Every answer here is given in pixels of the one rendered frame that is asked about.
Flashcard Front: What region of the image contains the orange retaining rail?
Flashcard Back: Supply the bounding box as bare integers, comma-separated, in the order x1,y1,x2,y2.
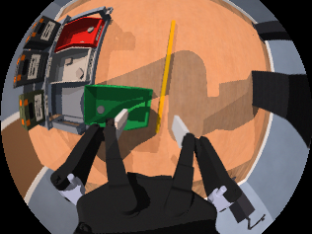
155,20,176,133

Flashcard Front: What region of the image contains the green bin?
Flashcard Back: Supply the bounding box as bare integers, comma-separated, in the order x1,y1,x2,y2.
84,85,153,130

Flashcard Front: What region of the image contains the red open bin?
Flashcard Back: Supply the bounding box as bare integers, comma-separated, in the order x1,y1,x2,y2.
54,17,105,53

